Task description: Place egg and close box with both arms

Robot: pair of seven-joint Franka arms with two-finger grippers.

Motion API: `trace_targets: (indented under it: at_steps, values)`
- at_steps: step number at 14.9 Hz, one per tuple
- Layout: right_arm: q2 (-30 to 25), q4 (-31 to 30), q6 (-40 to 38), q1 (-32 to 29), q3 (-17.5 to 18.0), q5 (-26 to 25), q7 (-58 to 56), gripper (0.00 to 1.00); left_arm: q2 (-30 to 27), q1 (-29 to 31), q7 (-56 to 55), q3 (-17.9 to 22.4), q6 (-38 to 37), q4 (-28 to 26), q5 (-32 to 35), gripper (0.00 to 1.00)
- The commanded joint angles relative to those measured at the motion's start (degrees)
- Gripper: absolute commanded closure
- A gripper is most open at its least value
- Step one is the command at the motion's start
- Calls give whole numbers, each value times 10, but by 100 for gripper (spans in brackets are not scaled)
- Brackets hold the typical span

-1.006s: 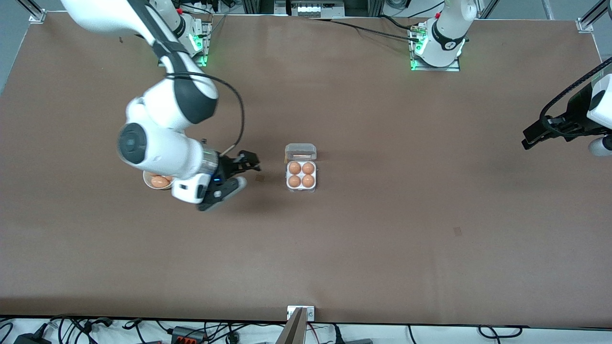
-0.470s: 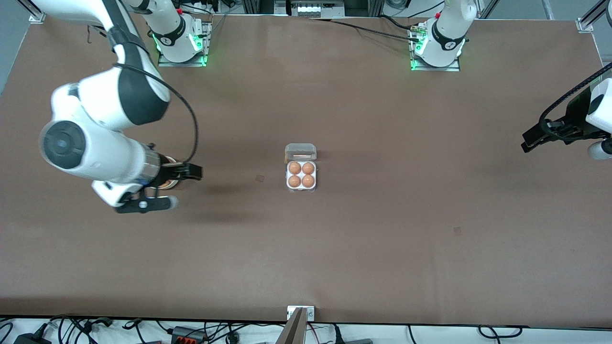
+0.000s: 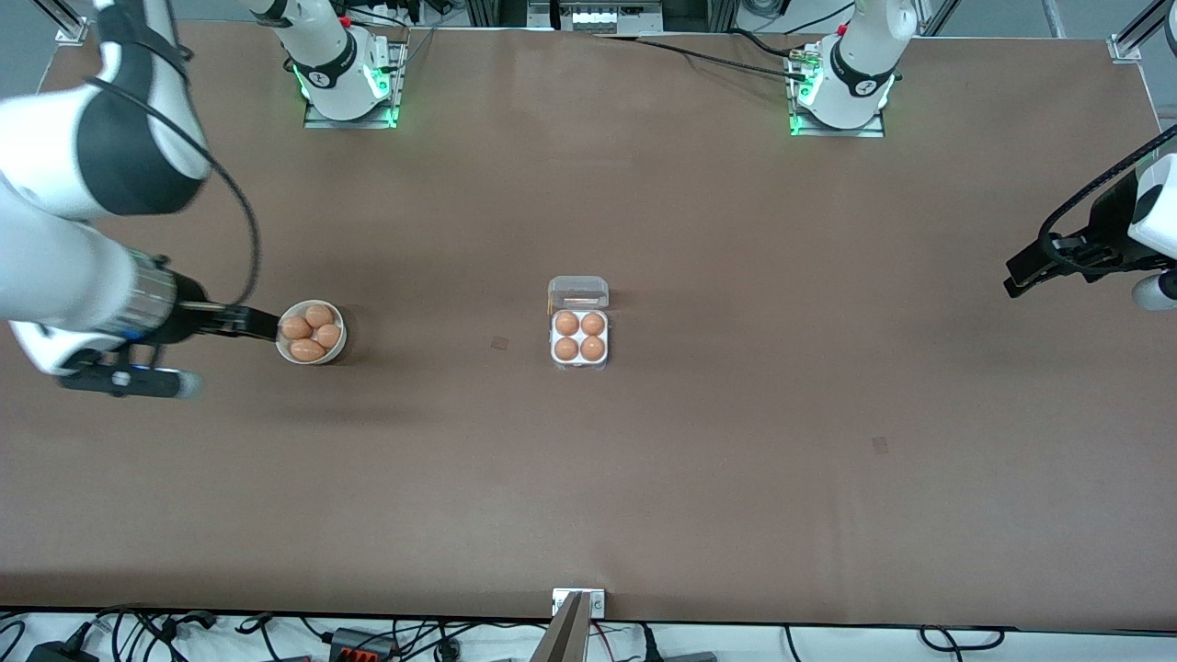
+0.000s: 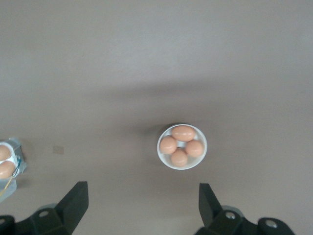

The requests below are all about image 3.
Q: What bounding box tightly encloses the black cable on table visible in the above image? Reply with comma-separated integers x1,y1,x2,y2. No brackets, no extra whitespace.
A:
596,33,812,80

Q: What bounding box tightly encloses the diagonal aluminium profile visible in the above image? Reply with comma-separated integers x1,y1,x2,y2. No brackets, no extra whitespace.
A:
1116,0,1177,52

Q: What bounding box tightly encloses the white round bowl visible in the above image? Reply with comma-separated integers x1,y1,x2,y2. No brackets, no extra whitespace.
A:
275,300,348,366

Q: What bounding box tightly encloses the black looped floor cable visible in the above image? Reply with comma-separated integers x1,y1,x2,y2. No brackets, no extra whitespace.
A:
920,624,1006,651

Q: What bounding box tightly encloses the black power adapter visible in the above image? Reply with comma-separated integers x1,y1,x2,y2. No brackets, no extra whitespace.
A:
26,638,100,662

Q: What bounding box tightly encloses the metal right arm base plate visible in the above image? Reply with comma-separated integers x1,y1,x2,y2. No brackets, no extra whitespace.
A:
303,40,403,130

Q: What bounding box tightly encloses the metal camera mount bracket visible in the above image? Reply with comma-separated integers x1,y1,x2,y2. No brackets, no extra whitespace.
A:
552,588,607,618

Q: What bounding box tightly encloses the aluminium camera mount post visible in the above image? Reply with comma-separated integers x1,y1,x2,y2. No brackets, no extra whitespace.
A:
529,591,590,662

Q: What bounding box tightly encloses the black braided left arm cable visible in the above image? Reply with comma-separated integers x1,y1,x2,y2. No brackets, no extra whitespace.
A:
1037,123,1177,274

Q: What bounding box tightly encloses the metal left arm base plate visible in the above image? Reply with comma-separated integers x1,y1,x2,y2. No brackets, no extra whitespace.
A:
787,46,887,139

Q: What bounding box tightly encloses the black device with orange plugs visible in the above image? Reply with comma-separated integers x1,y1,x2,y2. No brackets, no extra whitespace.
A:
329,628,398,662

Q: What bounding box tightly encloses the clear plastic egg box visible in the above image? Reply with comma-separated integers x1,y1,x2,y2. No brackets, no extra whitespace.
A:
547,275,611,372

